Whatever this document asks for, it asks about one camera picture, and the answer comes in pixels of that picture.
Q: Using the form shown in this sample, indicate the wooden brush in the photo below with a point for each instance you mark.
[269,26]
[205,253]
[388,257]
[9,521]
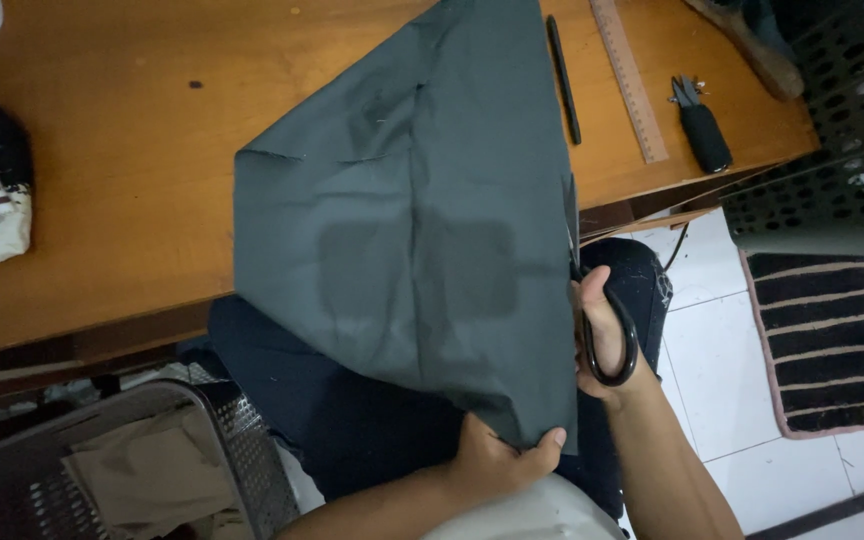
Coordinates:
[751,41]

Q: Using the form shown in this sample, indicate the black perforated plastic basket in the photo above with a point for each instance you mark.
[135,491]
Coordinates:
[837,127]

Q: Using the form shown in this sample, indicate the wooden ruler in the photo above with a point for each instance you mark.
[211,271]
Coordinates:
[628,79]

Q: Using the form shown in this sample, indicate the black pen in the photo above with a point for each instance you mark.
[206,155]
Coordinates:
[563,79]

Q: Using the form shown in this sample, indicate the black thread snips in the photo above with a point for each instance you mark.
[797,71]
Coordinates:
[698,124]

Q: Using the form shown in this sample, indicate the person's right hand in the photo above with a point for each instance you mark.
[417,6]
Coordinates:
[603,337]

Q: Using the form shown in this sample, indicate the dark grey fabric piece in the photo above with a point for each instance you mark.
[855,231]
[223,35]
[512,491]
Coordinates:
[409,225]

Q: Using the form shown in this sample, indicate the person's white shirt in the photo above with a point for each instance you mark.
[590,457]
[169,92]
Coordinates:
[529,514]

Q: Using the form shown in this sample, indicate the black striped floor mat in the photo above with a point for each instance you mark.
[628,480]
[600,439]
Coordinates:
[822,345]

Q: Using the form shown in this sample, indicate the beige cloth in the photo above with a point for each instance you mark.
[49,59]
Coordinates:
[154,472]

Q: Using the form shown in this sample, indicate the person's left hand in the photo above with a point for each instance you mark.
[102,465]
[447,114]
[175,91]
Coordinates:
[488,461]

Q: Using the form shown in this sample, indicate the grey perforated plastic basket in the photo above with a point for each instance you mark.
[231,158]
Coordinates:
[117,465]

